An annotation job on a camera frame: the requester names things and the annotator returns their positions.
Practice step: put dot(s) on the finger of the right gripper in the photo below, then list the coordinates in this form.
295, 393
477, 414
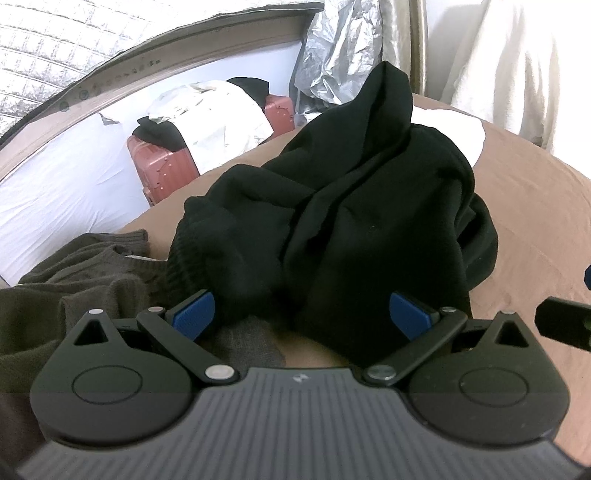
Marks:
564, 321

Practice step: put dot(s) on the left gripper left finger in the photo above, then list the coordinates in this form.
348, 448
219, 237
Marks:
176, 330

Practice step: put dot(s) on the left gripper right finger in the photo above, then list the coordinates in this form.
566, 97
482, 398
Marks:
427, 331

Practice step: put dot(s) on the black knit garment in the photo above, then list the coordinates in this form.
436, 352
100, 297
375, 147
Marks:
360, 205

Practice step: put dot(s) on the dark olive knit sweater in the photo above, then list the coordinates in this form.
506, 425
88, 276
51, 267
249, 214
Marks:
112, 272

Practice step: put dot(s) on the pink suitcase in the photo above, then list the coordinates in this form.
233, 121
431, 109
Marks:
279, 111
160, 171

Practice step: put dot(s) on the white pillow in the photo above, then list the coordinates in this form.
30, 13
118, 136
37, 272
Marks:
466, 132

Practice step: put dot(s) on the white curtain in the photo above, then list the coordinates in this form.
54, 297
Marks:
520, 65

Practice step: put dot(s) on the silver plastic bag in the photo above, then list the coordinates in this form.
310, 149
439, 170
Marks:
343, 44

